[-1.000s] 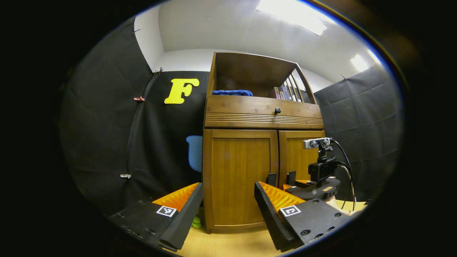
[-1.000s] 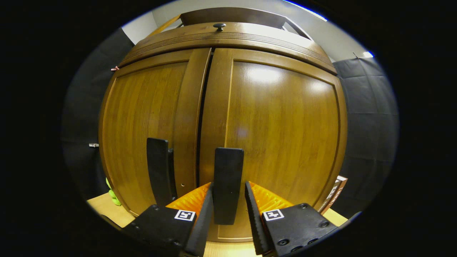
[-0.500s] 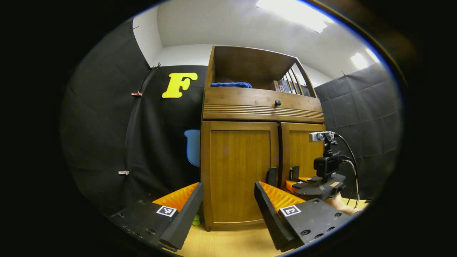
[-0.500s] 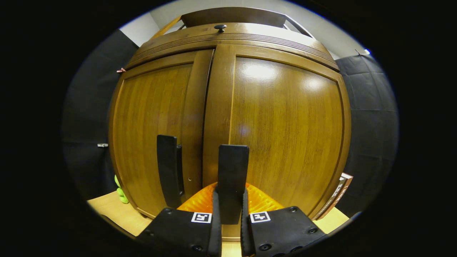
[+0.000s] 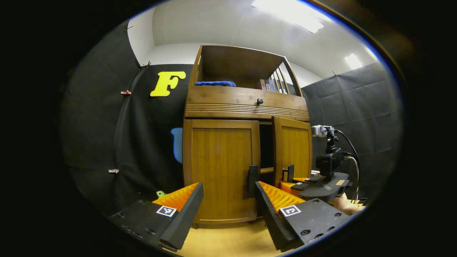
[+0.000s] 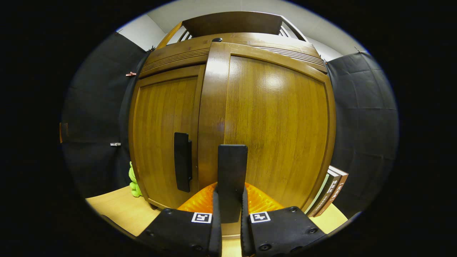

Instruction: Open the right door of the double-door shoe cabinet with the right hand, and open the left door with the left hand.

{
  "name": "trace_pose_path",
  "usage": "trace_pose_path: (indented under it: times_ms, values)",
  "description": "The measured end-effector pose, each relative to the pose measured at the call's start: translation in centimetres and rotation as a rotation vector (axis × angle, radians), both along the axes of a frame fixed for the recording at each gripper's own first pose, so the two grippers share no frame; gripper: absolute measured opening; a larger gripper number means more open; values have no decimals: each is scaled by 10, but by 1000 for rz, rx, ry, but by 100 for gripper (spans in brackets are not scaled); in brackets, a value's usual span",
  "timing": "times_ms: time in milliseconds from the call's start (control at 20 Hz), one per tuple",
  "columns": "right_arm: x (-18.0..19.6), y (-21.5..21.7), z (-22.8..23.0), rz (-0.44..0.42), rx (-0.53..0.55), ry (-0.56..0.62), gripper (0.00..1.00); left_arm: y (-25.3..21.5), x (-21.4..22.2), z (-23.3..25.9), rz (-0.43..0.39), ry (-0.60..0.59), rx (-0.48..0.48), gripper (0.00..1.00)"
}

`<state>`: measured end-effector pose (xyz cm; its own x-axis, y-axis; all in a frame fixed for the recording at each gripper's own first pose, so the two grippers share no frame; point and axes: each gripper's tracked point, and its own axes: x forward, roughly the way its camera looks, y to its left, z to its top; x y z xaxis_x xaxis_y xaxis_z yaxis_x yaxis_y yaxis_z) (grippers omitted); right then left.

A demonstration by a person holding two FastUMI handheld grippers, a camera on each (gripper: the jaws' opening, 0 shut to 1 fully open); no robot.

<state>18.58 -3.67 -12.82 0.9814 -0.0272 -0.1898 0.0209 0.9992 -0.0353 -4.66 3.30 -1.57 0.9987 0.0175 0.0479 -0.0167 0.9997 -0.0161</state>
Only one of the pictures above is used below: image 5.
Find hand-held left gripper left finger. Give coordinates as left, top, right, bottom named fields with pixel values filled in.
left=107, top=182, right=205, bottom=252

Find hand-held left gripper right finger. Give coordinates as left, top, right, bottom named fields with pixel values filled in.
left=254, top=181, right=357, bottom=253

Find wooden shoe cabinet door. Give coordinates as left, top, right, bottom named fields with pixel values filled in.
left=272, top=116, right=313, bottom=188
left=183, top=119, right=261, bottom=225

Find wooden double-door shoe cabinet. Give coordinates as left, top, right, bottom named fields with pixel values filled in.
left=182, top=45, right=314, bottom=229

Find small ceiling light panel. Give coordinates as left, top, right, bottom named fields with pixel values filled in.
left=344, top=54, right=363, bottom=70

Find wooden drawer front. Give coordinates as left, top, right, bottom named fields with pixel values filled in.
left=185, top=86, right=310, bottom=122

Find blue cloth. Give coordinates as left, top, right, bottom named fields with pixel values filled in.
left=195, top=81, right=236, bottom=87

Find large ceiling light panel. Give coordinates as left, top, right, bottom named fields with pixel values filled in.
left=251, top=0, right=332, bottom=34

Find grey cable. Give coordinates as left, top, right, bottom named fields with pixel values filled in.
left=345, top=156, right=359, bottom=202

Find black cable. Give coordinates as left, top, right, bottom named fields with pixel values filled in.
left=336, top=129, right=361, bottom=200

